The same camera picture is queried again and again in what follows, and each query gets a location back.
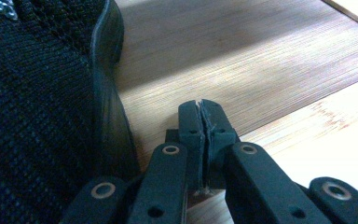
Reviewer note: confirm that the black mesh shoe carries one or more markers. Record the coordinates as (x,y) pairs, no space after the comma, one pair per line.
(37,109)

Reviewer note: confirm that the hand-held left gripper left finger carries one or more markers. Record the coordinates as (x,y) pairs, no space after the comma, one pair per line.
(167,174)

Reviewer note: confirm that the wooden shoe rack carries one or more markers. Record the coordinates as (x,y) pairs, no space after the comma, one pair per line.
(245,62)

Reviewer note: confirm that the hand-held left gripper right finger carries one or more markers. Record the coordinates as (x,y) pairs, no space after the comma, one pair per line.
(254,180)

